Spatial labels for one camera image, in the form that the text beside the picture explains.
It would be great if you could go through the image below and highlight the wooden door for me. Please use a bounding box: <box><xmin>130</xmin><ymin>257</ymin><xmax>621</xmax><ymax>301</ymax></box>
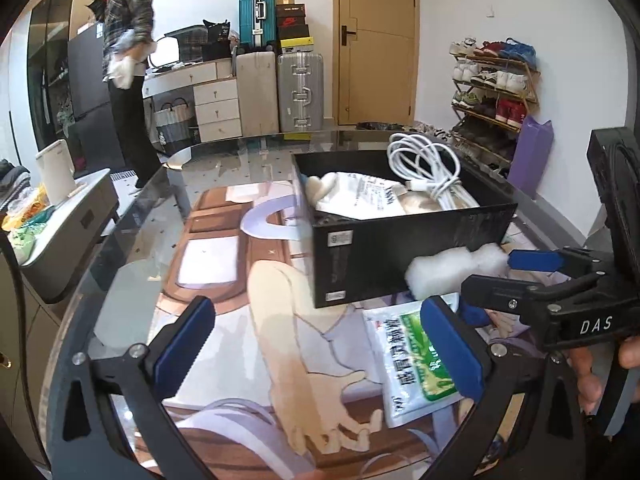
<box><xmin>333</xmin><ymin>0</ymin><xmax>420</xmax><ymax>126</ymax></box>

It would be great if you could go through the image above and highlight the black cardboard box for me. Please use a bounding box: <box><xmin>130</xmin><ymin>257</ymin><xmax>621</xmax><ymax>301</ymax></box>
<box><xmin>292</xmin><ymin>151</ymin><xmax>518</xmax><ymax>308</ymax></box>

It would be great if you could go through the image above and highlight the woven basket under desk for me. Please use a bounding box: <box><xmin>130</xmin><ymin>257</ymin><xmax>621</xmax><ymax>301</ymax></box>
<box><xmin>154</xmin><ymin>98</ymin><xmax>195</xmax><ymax>146</ymax></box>

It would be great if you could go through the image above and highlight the white drawer desk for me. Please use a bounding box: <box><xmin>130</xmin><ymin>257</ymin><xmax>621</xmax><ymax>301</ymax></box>
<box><xmin>143</xmin><ymin>58</ymin><xmax>242</xmax><ymax>142</ymax></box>

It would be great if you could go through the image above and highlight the white electric kettle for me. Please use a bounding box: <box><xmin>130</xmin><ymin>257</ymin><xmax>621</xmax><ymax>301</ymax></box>
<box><xmin>36</xmin><ymin>139</ymin><xmax>76</xmax><ymax>206</ymax></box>

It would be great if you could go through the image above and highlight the purple paper bag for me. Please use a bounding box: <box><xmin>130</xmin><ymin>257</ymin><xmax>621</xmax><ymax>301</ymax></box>
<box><xmin>508</xmin><ymin>116</ymin><xmax>554</xmax><ymax>198</ymax></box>

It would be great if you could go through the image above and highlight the green white medicine packet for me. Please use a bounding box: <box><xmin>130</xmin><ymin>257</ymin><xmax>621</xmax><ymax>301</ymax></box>
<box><xmin>362</xmin><ymin>296</ymin><xmax>462</xmax><ymax>428</ymax></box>

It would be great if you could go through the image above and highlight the white medicine sachet pack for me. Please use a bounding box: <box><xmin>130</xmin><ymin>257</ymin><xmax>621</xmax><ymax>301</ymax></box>
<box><xmin>314</xmin><ymin>172</ymin><xmax>406</xmax><ymax>220</ymax></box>

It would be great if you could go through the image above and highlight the anime print table mat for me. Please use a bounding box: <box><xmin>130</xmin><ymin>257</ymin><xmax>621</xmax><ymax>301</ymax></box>
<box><xmin>88</xmin><ymin>181</ymin><xmax>472</xmax><ymax>479</ymax></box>

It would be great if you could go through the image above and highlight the person in plaid shirt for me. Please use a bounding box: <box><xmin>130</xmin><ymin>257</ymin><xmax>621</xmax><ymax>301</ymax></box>
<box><xmin>89</xmin><ymin>0</ymin><xmax>160</xmax><ymax>190</ymax></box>

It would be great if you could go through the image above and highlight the shoe rack with shoes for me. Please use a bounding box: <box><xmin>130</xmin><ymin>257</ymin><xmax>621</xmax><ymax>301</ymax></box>
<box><xmin>449</xmin><ymin>37</ymin><xmax>539</xmax><ymax>172</ymax></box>

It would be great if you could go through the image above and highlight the grey tv cabinet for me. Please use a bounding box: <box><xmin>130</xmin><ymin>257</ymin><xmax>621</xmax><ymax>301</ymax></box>
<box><xmin>18</xmin><ymin>169</ymin><xmax>118</xmax><ymax>304</ymax></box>

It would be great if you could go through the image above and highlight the white foam block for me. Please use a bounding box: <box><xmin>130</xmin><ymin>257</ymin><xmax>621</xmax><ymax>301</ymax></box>
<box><xmin>405</xmin><ymin>244</ymin><xmax>508</xmax><ymax>300</ymax></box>

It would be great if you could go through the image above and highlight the white blue plush toy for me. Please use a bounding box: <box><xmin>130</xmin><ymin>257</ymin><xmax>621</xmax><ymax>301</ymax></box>
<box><xmin>305</xmin><ymin>172</ymin><xmax>337</xmax><ymax>207</ymax></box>

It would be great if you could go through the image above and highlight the right hand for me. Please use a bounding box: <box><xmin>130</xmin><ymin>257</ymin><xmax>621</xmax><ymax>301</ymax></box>
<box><xmin>562</xmin><ymin>335</ymin><xmax>640</xmax><ymax>416</ymax></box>

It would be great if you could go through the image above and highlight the white cable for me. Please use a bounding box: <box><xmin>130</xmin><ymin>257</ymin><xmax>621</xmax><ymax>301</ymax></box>
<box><xmin>386</xmin><ymin>131</ymin><xmax>482</xmax><ymax>212</ymax></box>

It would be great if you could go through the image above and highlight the teal suitcase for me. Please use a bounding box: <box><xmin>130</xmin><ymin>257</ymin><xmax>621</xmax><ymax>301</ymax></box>
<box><xmin>238</xmin><ymin>0</ymin><xmax>277</xmax><ymax>54</ymax></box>

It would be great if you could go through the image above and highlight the stack of shoe boxes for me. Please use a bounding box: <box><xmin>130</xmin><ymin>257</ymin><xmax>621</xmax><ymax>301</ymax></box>
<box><xmin>276</xmin><ymin>0</ymin><xmax>314</xmax><ymax>53</ymax></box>

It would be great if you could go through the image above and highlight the white suitcase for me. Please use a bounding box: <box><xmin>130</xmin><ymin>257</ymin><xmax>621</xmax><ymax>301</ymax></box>
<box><xmin>236</xmin><ymin>51</ymin><xmax>279</xmax><ymax>138</ymax></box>

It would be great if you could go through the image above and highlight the black refrigerator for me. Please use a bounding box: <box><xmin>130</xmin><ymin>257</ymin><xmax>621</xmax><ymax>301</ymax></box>
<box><xmin>68</xmin><ymin>24</ymin><xmax>126</xmax><ymax>172</ymax></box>

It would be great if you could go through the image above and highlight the silver aluminium suitcase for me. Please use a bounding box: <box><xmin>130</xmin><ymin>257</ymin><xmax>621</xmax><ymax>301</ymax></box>
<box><xmin>277</xmin><ymin>51</ymin><xmax>324</xmax><ymax>133</ymax></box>

